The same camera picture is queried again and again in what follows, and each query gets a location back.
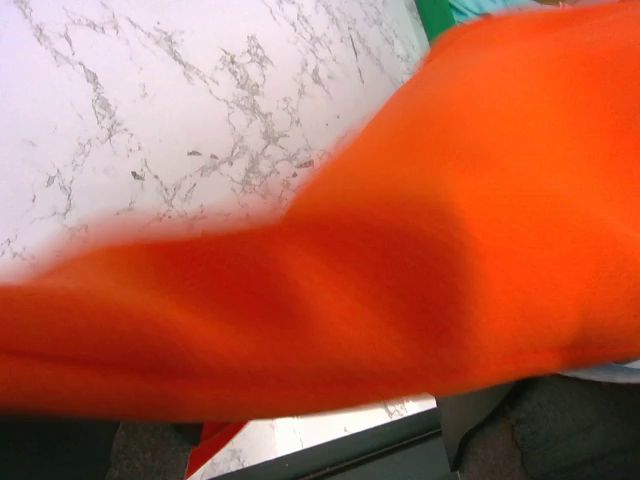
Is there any orange t-shirt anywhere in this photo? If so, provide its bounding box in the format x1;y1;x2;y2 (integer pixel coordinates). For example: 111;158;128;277
0;2;640;476

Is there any green plastic bin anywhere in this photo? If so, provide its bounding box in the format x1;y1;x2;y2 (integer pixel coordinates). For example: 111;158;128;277
414;0;456;45

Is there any teal t-shirt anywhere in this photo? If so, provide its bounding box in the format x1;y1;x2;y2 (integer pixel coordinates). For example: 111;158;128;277
448;0;540;24

